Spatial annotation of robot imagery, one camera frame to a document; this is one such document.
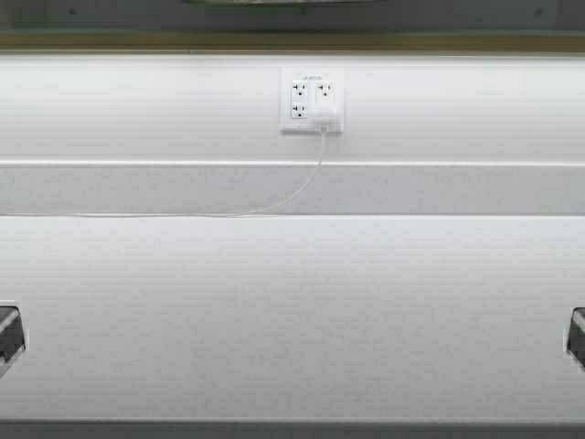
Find upper cabinet bottom shelf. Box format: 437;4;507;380
1;29;584;56

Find white wall outlet plate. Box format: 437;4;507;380
280;66;345;134

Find white power plug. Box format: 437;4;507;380
308;108;343;134

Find white power cable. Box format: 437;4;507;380
58;131;327;219

